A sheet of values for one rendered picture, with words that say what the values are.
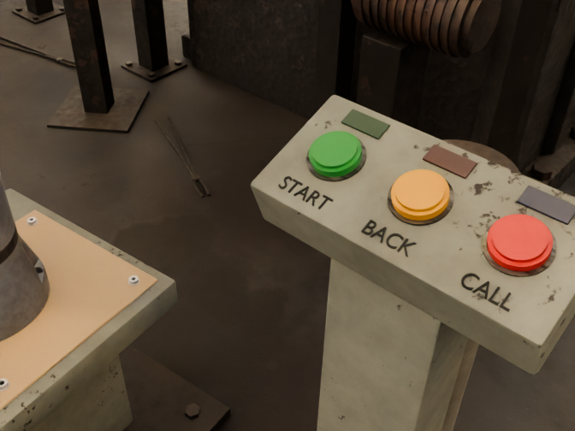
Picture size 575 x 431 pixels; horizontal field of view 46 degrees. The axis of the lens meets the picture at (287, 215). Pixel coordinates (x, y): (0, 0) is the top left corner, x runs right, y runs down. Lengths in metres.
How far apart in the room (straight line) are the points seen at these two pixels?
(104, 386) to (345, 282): 0.50
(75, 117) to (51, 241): 0.87
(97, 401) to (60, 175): 0.73
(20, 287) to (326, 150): 0.43
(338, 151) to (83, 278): 0.45
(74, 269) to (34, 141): 0.86
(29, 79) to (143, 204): 0.66
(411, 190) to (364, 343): 0.14
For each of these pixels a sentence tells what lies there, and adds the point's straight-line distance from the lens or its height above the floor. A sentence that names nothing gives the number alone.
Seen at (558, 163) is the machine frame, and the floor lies 0.07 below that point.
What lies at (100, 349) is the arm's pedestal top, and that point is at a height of 0.29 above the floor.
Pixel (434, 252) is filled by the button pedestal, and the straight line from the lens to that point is 0.46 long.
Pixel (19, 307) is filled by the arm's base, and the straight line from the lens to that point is 0.81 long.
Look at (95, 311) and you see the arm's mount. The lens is 0.82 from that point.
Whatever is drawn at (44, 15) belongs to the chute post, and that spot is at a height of 0.01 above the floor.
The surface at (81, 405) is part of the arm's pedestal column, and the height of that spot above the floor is 0.14.
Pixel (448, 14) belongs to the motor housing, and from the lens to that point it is 1.07.
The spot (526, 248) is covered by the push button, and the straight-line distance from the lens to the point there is 0.45.
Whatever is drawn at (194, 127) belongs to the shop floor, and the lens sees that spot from 1.69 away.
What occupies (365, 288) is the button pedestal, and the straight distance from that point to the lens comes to 0.52.
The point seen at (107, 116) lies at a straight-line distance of 1.75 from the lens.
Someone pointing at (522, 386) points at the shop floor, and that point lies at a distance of 1.18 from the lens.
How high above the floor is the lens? 0.89
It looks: 39 degrees down
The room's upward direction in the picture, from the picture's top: 1 degrees clockwise
